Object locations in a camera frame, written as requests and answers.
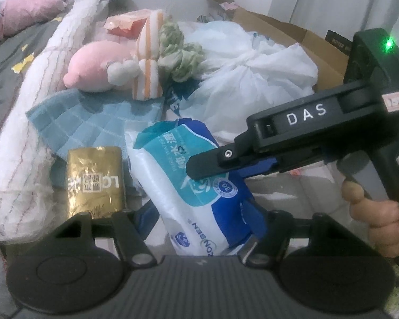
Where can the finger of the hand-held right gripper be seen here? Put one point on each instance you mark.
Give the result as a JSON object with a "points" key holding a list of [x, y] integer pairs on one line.
{"points": [[261, 168], [212, 164]]}

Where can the blue white wet wipes packet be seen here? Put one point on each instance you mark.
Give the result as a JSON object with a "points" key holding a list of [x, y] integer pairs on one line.
{"points": [[173, 186]]}

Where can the large cardboard box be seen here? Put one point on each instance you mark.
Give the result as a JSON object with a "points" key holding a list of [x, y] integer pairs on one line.
{"points": [[319, 50]]}

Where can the small cardboard box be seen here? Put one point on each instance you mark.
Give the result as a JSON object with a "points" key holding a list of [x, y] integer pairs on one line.
{"points": [[216, 1]]}

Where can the gold tissue pack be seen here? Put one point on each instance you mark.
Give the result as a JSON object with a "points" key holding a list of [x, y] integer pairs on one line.
{"points": [[96, 179]]}

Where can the orange striped towel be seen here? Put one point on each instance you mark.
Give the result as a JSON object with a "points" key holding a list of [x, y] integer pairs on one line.
{"points": [[146, 40]]}

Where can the light blue towel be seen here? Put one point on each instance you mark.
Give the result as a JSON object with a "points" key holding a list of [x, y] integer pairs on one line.
{"points": [[96, 116]]}

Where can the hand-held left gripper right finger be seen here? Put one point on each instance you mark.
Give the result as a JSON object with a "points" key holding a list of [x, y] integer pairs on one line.
{"points": [[272, 229]]}

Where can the white knitted blanket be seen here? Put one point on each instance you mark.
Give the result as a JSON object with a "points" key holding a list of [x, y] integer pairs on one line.
{"points": [[20, 139]]}

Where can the white plastic bag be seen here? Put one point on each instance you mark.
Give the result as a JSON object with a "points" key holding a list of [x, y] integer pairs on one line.
{"points": [[252, 73]]}

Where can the grey quilt with yellow flowers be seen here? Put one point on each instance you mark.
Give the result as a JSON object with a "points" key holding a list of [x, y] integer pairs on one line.
{"points": [[6, 66]]}

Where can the person's right hand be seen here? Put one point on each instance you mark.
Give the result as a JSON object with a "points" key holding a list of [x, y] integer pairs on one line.
{"points": [[379, 222]]}

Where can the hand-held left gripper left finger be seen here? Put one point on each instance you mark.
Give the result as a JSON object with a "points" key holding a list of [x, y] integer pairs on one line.
{"points": [[126, 229]]}

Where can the pink white packet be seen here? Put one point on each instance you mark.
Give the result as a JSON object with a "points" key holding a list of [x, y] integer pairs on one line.
{"points": [[227, 5]]}

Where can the blue printed plastic bag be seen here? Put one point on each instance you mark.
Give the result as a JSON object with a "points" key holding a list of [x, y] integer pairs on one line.
{"points": [[176, 101]]}

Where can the green fluffy cloth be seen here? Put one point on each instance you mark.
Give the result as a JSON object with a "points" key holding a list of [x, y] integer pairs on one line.
{"points": [[183, 59]]}

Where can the orange pink tissue packet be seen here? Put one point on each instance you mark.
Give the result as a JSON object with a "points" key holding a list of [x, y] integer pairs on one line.
{"points": [[126, 23]]}

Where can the pink plush toy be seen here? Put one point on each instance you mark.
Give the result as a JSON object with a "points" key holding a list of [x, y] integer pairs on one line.
{"points": [[93, 63]]}

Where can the black box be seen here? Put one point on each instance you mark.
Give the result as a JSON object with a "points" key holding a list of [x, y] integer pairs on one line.
{"points": [[335, 41]]}

